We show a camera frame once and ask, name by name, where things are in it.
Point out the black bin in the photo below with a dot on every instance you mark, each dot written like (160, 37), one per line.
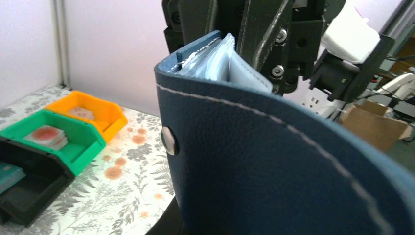
(46, 177)

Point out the cardboard box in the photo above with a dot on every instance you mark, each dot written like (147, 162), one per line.
(370, 123)

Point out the teal card stack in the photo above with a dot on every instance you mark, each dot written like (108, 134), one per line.
(9, 175)

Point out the blue leather card holder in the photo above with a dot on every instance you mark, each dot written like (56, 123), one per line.
(246, 162)

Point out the green bin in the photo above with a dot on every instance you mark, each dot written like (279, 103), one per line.
(74, 142)

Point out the floral table mat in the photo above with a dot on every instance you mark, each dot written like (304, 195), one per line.
(123, 191)

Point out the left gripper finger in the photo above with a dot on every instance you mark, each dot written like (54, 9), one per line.
(170, 222)

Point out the pale card stack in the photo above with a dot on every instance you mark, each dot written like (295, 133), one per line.
(82, 113)

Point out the orange bin right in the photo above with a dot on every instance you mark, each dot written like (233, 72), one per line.
(109, 116)

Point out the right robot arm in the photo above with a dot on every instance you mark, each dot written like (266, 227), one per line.
(333, 82)

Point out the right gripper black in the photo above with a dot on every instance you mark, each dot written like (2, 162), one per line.
(278, 38)

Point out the white red card stack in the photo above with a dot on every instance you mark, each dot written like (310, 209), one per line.
(48, 136)

